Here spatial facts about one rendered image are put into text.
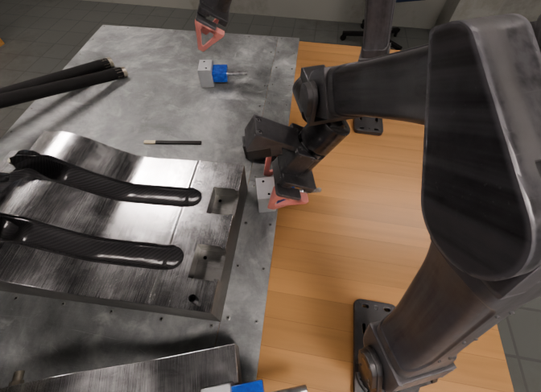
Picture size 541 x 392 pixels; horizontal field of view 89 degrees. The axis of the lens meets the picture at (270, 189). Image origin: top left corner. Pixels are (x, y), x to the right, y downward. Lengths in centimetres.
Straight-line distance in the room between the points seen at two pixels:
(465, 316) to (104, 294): 43
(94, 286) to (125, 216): 11
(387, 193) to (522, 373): 114
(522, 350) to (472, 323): 141
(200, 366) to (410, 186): 52
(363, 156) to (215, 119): 38
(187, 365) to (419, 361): 29
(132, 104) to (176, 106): 12
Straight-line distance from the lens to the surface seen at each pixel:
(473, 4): 294
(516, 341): 165
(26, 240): 55
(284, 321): 50
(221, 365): 45
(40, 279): 52
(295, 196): 46
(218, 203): 51
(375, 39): 69
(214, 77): 83
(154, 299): 45
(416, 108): 22
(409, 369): 35
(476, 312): 23
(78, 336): 59
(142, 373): 47
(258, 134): 39
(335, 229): 56
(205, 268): 46
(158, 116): 80
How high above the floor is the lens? 130
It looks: 57 degrees down
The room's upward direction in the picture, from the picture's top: straight up
